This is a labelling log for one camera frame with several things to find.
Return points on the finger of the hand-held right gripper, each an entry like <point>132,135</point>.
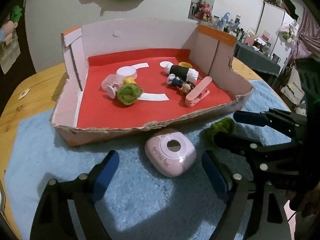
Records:
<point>232,142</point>
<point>250,118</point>

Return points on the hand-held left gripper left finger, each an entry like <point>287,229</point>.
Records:
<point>106,177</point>

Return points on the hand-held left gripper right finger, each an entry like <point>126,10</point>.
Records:
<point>215,177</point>

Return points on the green fuzzy scrunchie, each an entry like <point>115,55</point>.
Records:
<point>220,127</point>
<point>128,93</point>

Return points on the orange cardboard box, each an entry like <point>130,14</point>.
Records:
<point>100,136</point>

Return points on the pink rounded gadget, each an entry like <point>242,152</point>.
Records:
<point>175,165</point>

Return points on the pink clothespin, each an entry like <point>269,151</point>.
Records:
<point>198,92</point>

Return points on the dark-haired boy figurine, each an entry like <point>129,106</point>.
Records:
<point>178,81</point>

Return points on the black white sushi roll toy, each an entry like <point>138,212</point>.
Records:
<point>180,72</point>

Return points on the yellow bottle cap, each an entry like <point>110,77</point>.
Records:
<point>185,64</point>

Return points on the clear plastic jar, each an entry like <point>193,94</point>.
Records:
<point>108,80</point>

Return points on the yellow-haired girl figurine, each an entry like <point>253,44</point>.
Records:
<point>128,80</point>

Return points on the grey plush toy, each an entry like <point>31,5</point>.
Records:
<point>301,107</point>

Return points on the blue fluffy towel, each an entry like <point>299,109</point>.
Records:
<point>50,160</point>

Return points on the cluttered dark side table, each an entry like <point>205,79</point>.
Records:
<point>240,30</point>

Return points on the pink curtain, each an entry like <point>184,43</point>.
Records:
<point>307,35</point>

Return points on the white refrigerator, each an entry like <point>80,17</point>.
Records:
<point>275,25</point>

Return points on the pink rabbit plush toy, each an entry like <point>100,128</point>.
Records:
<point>205,11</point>

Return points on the small wooden tag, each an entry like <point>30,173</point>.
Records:
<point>23,93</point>

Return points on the dark bag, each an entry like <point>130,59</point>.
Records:
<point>280,1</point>

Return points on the hanging plush toys bag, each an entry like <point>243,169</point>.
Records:
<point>10,55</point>

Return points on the green plush toy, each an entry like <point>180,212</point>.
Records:
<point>16,13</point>

